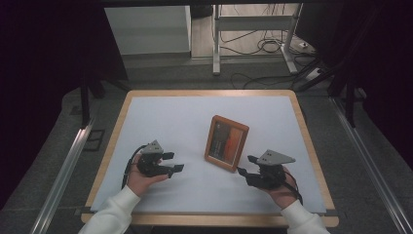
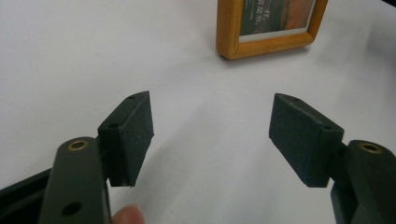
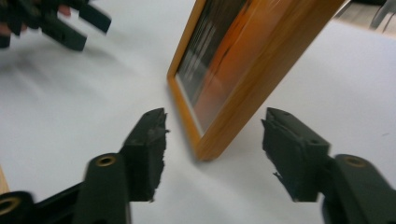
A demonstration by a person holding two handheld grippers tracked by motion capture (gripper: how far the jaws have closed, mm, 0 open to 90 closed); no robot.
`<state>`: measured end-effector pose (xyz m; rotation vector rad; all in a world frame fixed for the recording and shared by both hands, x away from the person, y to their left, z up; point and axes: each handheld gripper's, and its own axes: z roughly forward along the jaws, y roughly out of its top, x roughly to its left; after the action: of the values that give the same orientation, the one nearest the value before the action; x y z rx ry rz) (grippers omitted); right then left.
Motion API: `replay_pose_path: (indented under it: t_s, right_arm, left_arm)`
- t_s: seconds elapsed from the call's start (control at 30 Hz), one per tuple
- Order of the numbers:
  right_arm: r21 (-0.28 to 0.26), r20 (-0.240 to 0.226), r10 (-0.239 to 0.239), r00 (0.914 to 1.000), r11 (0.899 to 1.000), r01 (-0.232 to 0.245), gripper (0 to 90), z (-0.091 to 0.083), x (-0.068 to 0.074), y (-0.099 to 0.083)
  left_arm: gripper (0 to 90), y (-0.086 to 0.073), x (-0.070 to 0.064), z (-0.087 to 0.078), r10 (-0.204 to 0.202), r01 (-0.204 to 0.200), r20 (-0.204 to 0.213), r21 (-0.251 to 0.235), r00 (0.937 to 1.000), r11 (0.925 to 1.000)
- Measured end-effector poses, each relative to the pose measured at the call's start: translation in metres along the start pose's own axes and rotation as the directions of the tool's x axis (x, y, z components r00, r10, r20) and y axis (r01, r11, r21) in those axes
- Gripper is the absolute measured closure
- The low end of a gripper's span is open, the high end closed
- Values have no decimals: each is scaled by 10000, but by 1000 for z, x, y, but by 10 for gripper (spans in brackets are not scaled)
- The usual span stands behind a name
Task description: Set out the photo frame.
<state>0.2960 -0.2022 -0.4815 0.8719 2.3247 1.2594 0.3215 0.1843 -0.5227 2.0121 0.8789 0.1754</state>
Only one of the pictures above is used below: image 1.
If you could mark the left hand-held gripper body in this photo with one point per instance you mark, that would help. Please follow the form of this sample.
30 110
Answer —
152 161

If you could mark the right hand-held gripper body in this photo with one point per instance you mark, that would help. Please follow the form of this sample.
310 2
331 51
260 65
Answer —
269 177

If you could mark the wooden picture frame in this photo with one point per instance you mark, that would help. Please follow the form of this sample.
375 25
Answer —
226 143

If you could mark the person's right hand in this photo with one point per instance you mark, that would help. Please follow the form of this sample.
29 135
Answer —
285 195

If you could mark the person's left hand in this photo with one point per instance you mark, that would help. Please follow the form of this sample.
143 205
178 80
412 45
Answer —
138 182

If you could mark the white table mat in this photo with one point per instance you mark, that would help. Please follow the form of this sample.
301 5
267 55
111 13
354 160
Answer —
175 123

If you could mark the black stand leg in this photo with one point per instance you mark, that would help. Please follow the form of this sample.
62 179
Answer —
350 104
85 100

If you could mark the white power strip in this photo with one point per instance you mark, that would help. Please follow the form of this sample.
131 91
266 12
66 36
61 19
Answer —
314 74

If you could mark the small white power adapter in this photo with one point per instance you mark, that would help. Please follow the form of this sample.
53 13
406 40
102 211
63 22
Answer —
303 45

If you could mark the white cabinet panel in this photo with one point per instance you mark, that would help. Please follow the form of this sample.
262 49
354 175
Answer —
149 29

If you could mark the aluminium floor rail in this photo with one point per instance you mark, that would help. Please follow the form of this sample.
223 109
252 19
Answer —
61 178
373 169

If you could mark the white metal desk frame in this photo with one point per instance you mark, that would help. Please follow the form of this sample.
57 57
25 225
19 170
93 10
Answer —
253 22

